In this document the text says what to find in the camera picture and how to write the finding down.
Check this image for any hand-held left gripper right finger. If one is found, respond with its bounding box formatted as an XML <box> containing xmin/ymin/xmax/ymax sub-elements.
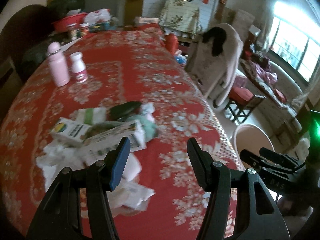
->
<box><xmin>187</xmin><ymin>138</ymin><xmax>290</xmax><ymax>240</ymax></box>

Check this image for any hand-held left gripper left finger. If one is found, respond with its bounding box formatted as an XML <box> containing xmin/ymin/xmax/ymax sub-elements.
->
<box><xmin>26</xmin><ymin>137</ymin><xmax>131</xmax><ymax>240</ymax></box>

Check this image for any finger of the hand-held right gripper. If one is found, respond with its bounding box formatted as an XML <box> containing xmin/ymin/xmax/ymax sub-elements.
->
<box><xmin>239</xmin><ymin>149</ymin><xmax>267</xmax><ymax>173</ymax></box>
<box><xmin>259</xmin><ymin>147</ymin><xmax>299</xmax><ymax>168</ymax></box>

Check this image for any white milk carton cartoon print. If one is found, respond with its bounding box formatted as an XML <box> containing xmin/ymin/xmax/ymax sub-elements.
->
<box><xmin>82</xmin><ymin>119</ymin><xmax>148</xmax><ymax>163</ymax></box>

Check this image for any green cloth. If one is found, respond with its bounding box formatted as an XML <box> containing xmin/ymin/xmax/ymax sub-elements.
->
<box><xmin>132</xmin><ymin>115</ymin><xmax>158</xmax><ymax>143</ymax></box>

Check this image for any crumpled white tissue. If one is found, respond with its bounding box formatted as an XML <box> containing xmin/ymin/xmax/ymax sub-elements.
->
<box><xmin>36</xmin><ymin>140</ymin><xmax>88</xmax><ymax>182</ymax></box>
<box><xmin>139</xmin><ymin>103</ymin><xmax>156</xmax><ymax>120</ymax></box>
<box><xmin>120</xmin><ymin>152</ymin><xmax>142</xmax><ymax>181</ymax></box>
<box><xmin>105</xmin><ymin>180</ymin><xmax>156</xmax><ymax>212</ymax></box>

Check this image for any black pouch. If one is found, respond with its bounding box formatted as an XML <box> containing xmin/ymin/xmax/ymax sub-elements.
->
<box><xmin>110</xmin><ymin>101</ymin><xmax>142</xmax><ymax>121</ymax></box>

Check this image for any white green striped packet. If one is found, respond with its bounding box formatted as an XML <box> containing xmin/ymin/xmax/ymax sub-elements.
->
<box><xmin>72</xmin><ymin>107</ymin><xmax>108</xmax><ymax>126</ymax></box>

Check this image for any white carton round green logo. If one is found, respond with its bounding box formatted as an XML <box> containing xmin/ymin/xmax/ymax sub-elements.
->
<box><xmin>50</xmin><ymin>117</ymin><xmax>93</xmax><ymax>148</ymax></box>

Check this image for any red cushioned wooden stool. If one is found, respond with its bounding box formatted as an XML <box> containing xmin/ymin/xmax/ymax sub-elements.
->
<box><xmin>224</xmin><ymin>86</ymin><xmax>266</xmax><ymax>125</ymax></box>

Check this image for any beige sofa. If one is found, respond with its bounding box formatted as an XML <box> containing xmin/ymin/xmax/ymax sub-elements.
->
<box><xmin>239</xmin><ymin>57</ymin><xmax>309</xmax><ymax>133</ymax></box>

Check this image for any pile of red clothes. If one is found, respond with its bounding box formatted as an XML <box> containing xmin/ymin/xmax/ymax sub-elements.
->
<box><xmin>247</xmin><ymin>52</ymin><xmax>278</xmax><ymax>83</ymax></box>

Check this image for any red floral tablecloth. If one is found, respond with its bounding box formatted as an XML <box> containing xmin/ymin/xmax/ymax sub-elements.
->
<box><xmin>0</xmin><ymin>29</ymin><xmax>247</xmax><ymax>240</ymax></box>

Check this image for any small white bottle red label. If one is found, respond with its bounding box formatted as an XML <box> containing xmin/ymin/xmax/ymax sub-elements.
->
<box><xmin>69</xmin><ymin>52</ymin><xmax>88</xmax><ymax>83</ymax></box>

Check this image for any pink bottle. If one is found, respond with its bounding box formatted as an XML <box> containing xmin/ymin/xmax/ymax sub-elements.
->
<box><xmin>47</xmin><ymin>42</ymin><xmax>71</xmax><ymax>87</ymax></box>

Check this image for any window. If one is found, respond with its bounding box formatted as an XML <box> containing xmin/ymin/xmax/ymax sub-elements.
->
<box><xmin>268</xmin><ymin>1</ymin><xmax>320</xmax><ymax>82</ymax></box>

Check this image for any black garment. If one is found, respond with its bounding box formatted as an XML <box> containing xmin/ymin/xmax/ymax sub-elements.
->
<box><xmin>202</xmin><ymin>27</ymin><xmax>227</xmax><ymax>57</ymax></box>

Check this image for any red thermos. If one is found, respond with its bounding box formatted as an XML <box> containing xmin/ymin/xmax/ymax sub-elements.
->
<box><xmin>164</xmin><ymin>32</ymin><xmax>178</xmax><ymax>55</ymax></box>

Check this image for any white paper sheet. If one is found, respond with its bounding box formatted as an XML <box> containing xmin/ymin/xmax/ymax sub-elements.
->
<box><xmin>61</xmin><ymin>40</ymin><xmax>76</xmax><ymax>52</ymax></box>

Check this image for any blue basket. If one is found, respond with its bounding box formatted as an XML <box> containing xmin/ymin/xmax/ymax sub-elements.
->
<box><xmin>89</xmin><ymin>21</ymin><xmax>113</xmax><ymax>33</ymax></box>

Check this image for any red white box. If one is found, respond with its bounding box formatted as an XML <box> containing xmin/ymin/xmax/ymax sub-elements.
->
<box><xmin>135</xmin><ymin>16</ymin><xmax>160</xmax><ymax>26</ymax></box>

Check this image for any white plastic bag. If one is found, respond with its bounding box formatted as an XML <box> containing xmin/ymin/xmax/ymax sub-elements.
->
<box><xmin>84</xmin><ymin>9</ymin><xmax>112</xmax><ymax>26</ymax></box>

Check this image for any red plastic basin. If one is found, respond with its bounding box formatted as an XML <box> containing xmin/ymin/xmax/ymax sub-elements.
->
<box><xmin>52</xmin><ymin>14</ymin><xmax>88</xmax><ymax>32</ymax></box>

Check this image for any floral cloth covered cabinet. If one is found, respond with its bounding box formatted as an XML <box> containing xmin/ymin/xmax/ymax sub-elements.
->
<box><xmin>159</xmin><ymin>0</ymin><xmax>201</xmax><ymax>35</ymax></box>

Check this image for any dark wooden chair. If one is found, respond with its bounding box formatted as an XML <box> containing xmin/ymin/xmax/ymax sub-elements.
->
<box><xmin>0</xmin><ymin>4</ymin><xmax>54</xmax><ymax>87</ymax></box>

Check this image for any dark green bag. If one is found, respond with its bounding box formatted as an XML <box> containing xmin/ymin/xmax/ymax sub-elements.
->
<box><xmin>47</xmin><ymin>0</ymin><xmax>86</xmax><ymax>16</ymax></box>

